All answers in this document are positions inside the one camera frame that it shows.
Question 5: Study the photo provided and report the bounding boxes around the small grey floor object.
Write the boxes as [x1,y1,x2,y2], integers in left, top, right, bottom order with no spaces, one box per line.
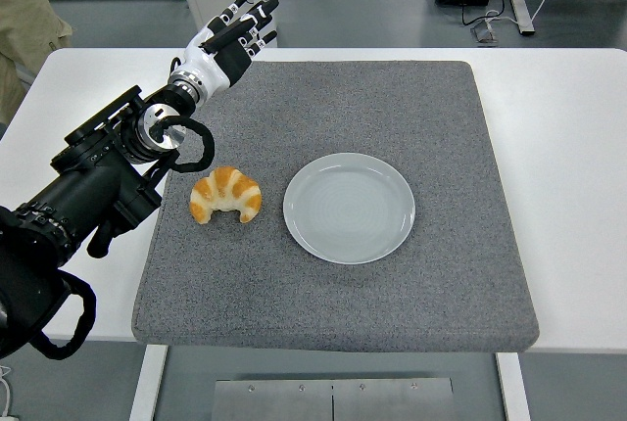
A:
[469,19,500,45]

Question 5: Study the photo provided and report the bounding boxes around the white cable with plug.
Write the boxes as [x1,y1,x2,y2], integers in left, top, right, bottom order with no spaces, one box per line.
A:
[0,364,21,421]

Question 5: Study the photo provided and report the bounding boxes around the grey felt mat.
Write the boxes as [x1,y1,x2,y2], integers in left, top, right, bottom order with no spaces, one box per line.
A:
[130,59,541,354]

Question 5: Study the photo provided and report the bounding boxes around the person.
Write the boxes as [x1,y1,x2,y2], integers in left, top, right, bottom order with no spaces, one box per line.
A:
[0,0,73,128]

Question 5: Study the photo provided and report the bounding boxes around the light grey round plate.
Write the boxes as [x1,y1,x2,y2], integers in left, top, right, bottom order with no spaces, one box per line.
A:
[282,152,417,265]

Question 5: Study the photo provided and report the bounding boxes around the white table leg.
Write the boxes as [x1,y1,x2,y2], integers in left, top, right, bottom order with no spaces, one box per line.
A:
[127,344,169,421]
[495,351,533,421]

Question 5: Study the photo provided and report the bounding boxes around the croissant bread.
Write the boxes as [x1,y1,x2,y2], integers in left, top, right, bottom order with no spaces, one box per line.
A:
[189,165,264,225]

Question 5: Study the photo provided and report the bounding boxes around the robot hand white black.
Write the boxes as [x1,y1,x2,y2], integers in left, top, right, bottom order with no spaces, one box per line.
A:
[181,0,281,94]

